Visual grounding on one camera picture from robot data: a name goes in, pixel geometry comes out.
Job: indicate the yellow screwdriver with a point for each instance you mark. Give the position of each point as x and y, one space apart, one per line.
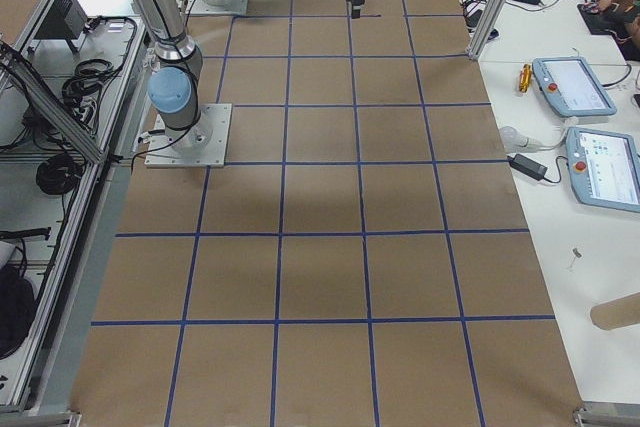
524 78

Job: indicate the white light bulb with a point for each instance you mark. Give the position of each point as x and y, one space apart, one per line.
514 141

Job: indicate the upper teach pendant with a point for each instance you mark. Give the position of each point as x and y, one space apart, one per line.
571 88

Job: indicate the teach pendant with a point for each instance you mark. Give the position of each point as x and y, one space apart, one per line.
571 88
603 168

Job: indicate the black power adapter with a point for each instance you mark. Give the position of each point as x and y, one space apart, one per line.
527 166

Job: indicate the lower teach pendant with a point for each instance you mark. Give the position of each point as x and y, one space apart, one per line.
603 168

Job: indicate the cardboard tube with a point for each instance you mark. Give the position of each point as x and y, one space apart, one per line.
618 313

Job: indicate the aluminium frame post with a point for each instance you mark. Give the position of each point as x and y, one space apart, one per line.
492 2

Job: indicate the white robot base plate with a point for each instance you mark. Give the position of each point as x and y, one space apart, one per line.
205 144

